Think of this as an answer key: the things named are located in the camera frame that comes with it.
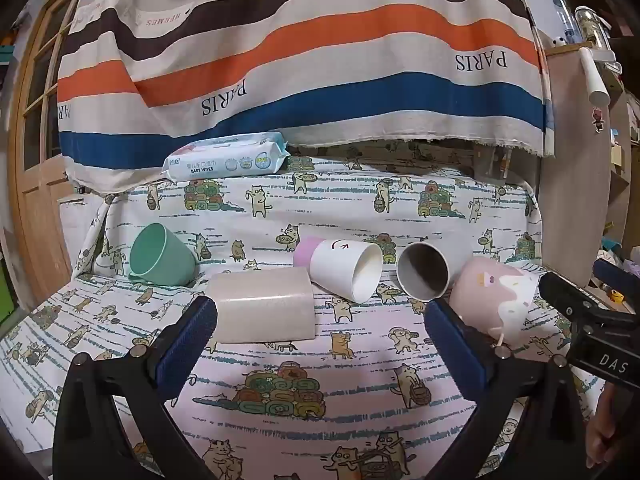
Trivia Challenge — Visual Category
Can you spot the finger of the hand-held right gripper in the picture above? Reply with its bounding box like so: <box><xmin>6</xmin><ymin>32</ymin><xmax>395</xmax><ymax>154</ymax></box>
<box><xmin>537</xmin><ymin>272</ymin><xmax>640</xmax><ymax>333</ymax></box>
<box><xmin>592</xmin><ymin>258</ymin><xmax>640</xmax><ymax>292</ymax></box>

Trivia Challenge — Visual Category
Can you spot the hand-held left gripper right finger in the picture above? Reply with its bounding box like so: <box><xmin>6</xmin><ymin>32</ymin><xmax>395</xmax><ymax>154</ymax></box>
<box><xmin>424</xmin><ymin>298</ymin><xmax>589</xmax><ymax>480</ymax></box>

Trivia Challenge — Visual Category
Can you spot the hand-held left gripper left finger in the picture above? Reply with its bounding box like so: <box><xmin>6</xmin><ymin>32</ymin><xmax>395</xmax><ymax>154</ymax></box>
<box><xmin>52</xmin><ymin>295</ymin><xmax>219</xmax><ymax>480</ymax></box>

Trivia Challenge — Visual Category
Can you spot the pink cup with white drip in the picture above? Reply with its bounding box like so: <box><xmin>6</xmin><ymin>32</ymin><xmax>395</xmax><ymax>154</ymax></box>
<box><xmin>448</xmin><ymin>255</ymin><xmax>547</xmax><ymax>347</ymax></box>

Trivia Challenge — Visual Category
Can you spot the beige speckled cup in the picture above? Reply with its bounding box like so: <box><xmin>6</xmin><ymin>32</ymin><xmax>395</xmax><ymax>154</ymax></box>
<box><xmin>205</xmin><ymin>266</ymin><xmax>316</xmax><ymax>345</ymax></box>

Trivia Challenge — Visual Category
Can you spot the grey cup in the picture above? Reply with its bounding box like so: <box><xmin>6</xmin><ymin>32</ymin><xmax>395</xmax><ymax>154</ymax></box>
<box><xmin>396</xmin><ymin>239</ymin><xmax>472</xmax><ymax>303</ymax></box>

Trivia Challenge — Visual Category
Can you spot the green cup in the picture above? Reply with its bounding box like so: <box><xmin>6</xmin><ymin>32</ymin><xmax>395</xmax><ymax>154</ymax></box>
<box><xmin>128</xmin><ymin>223</ymin><xmax>197</xmax><ymax>287</ymax></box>

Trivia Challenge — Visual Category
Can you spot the white cup with pink base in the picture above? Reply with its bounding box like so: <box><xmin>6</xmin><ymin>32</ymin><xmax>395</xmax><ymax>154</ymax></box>
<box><xmin>292</xmin><ymin>235</ymin><xmax>385</xmax><ymax>305</ymax></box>

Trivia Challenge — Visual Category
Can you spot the person's right hand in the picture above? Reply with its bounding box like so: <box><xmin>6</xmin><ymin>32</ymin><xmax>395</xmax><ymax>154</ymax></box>
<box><xmin>585</xmin><ymin>382</ymin><xmax>640</xmax><ymax>470</ymax></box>

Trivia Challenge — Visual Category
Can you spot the wooden shelf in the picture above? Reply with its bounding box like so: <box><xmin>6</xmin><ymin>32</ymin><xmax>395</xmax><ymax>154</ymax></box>
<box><xmin>535</xmin><ymin>0</ymin><xmax>640</xmax><ymax>286</ymax></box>

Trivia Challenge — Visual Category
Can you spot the baby wipes pack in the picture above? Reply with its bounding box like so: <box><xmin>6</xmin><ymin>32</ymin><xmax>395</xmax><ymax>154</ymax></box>
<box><xmin>162</xmin><ymin>131</ymin><xmax>291</xmax><ymax>183</ymax></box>

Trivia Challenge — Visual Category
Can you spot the cat printed blanket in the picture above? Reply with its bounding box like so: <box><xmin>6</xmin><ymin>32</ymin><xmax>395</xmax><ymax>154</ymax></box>
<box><xmin>0</xmin><ymin>141</ymin><xmax>608</xmax><ymax>480</ymax></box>

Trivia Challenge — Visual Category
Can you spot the white cylinder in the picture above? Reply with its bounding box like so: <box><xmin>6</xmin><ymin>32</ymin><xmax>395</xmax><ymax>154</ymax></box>
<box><xmin>579</xmin><ymin>48</ymin><xmax>611</xmax><ymax>107</ymax></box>

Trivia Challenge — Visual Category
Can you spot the wooden door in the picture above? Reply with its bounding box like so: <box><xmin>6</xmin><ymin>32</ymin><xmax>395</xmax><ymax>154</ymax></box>
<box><xmin>7</xmin><ymin>0</ymin><xmax>103</xmax><ymax>306</ymax></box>

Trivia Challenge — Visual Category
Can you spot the clear plastic bottle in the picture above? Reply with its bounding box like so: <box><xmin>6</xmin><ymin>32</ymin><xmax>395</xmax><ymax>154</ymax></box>
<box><xmin>574</xmin><ymin>6</ymin><xmax>615</xmax><ymax>51</ymax></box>

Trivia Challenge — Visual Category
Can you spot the striped cloth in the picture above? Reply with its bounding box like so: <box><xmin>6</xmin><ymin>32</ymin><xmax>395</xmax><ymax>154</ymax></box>
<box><xmin>56</xmin><ymin>0</ymin><xmax>557</xmax><ymax>197</ymax></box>

